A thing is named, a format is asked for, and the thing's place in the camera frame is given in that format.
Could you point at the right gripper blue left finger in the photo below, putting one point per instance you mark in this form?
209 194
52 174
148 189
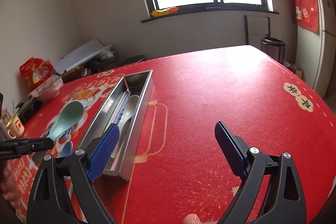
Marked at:
100 149

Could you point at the red snack bag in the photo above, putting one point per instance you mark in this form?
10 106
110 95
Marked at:
36 71

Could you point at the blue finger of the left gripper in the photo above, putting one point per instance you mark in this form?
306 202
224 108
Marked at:
29 146

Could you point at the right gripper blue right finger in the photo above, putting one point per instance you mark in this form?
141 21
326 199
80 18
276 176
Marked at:
234 153

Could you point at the clear plastic food container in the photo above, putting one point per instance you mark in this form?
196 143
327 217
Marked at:
48 90

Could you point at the red festive table mat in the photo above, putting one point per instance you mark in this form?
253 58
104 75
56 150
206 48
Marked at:
179 168

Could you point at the red wall hanging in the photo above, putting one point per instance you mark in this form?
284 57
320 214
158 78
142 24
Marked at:
306 14

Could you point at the cream mug with handle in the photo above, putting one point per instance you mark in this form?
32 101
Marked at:
15 128

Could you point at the person right hand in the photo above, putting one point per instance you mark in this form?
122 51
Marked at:
194 219

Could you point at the white refrigerator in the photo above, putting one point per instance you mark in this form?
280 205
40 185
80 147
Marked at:
316 52

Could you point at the yellow orange item on sill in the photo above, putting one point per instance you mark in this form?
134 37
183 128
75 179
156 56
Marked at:
164 12

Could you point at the black round trash bin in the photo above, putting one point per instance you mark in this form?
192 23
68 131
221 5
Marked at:
134 60

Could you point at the beige spoon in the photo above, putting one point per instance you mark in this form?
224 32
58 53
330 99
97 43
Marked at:
128 113

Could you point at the black box on table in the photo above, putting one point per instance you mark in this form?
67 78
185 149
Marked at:
26 109

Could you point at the person left hand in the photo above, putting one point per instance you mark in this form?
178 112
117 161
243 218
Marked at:
9 188

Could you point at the pink chopstick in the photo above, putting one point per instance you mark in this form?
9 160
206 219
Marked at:
118 110

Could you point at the black chair frame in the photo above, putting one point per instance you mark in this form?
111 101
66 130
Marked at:
256 25

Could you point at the green spoon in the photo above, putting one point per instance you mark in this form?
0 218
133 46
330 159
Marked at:
68 117

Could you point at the dark bin near chair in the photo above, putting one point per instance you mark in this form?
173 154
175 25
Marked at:
274 48

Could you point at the blue spoon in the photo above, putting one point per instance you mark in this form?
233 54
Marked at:
67 149

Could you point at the stainless steel cutlery tray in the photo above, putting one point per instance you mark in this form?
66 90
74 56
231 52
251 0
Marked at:
139 84

